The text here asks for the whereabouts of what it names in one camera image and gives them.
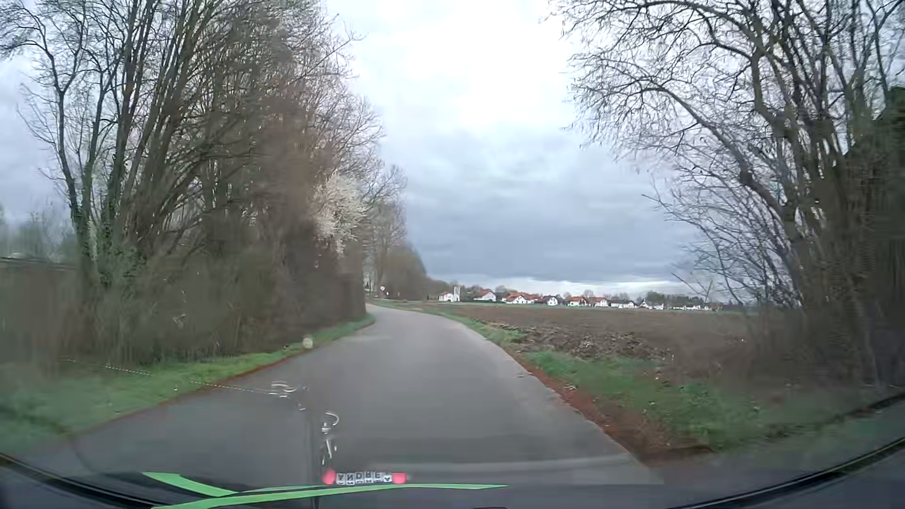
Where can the brown ploughed field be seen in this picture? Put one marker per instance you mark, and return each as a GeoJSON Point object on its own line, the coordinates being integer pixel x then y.
{"type": "Point", "coordinates": [622, 329]}

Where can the row of white red-roofed houses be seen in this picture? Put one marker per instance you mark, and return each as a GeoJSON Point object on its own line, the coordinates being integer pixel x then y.
{"type": "Point", "coordinates": [565, 300]}

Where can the row of bare trees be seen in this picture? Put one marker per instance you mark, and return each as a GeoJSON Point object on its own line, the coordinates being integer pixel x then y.
{"type": "Point", "coordinates": [212, 212]}

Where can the car's own bonnet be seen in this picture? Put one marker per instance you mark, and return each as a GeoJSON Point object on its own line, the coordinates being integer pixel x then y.
{"type": "Point", "coordinates": [438, 495]}

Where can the grass verge with red soil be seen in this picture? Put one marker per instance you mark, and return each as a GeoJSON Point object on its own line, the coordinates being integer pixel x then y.
{"type": "Point", "coordinates": [636, 396]}

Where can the grey asphalt road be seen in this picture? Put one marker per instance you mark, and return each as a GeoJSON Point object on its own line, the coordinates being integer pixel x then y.
{"type": "Point", "coordinates": [417, 396]}

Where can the bare trees and bushes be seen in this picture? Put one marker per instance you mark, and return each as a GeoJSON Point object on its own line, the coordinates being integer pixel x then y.
{"type": "Point", "coordinates": [792, 177]}

